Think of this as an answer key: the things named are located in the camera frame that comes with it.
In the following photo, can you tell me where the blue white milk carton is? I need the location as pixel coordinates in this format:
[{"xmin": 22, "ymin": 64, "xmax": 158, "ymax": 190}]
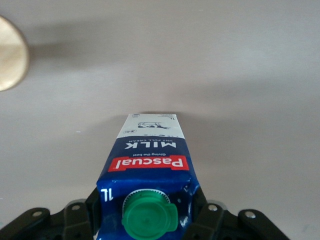
[{"xmin": 94, "ymin": 113, "xmax": 202, "ymax": 240}]

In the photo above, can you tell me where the wooden mug tree stand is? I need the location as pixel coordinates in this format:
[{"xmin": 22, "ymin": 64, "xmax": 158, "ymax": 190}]
[{"xmin": 0, "ymin": 14, "xmax": 30, "ymax": 92}]

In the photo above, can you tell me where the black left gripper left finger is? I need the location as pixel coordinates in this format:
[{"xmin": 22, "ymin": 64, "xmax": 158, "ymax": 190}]
[{"xmin": 63, "ymin": 186, "xmax": 102, "ymax": 240}]

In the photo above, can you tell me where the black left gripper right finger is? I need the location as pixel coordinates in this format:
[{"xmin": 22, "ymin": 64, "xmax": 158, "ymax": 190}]
[{"xmin": 183, "ymin": 188, "xmax": 225, "ymax": 240}]

